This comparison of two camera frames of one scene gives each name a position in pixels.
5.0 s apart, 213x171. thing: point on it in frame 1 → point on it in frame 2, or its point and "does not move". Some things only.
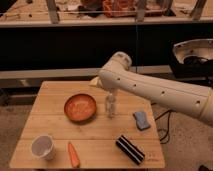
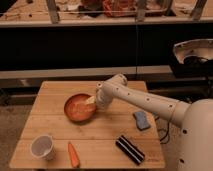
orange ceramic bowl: (80, 108) does not move
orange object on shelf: (119, 8) does not move
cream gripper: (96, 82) → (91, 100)
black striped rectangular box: (130, 150) does not move
